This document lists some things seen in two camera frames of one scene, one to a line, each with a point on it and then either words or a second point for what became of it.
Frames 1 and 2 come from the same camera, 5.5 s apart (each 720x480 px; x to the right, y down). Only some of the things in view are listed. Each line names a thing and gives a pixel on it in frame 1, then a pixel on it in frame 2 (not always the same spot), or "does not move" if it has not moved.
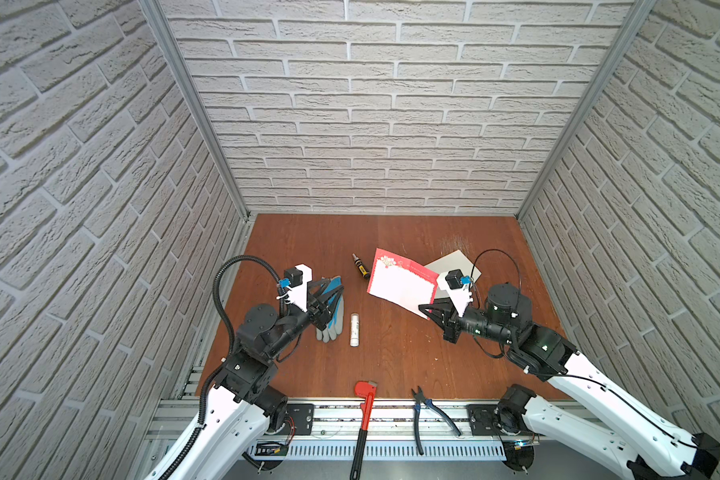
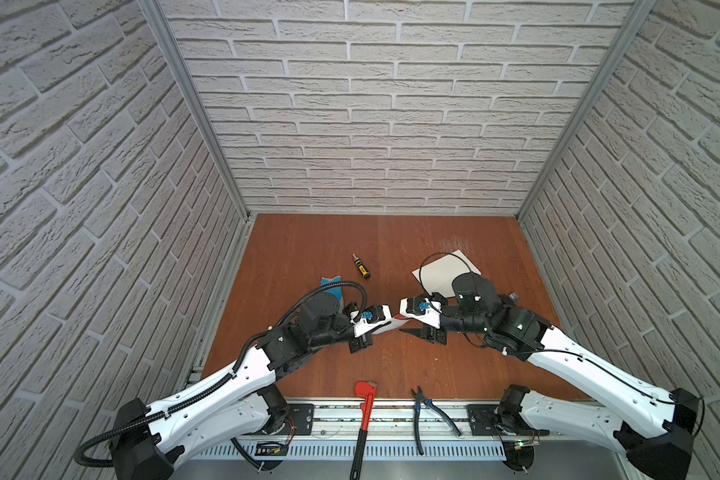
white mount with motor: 457,287 → 420,308
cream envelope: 448,263 does not move
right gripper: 451,325 → 434,337
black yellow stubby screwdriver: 359,264 does not move
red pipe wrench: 365,389 does not move
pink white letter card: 402,283 → 396,323
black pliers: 419,398 does not move
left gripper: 323,310 → 366,338
